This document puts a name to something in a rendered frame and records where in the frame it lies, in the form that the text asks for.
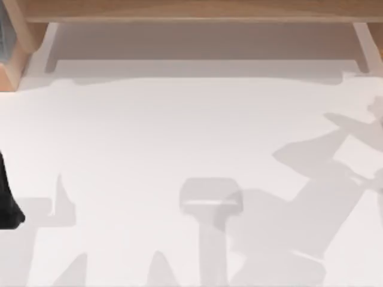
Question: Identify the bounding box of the wooden cupboard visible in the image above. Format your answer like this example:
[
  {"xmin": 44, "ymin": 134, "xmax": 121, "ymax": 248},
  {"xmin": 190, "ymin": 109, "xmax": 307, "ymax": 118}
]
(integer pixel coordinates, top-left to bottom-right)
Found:
[{"xmin": 22, "ymin": 0, "xmax": 383, "ymax": 75}]

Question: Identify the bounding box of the pale wooden drawer front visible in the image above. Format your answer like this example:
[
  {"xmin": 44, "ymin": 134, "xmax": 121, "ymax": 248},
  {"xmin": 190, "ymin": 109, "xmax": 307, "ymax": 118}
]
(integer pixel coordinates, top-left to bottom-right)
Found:
[{"xmin": 0, "ymin": 0, "xmax": 48, "ymax": 92}]

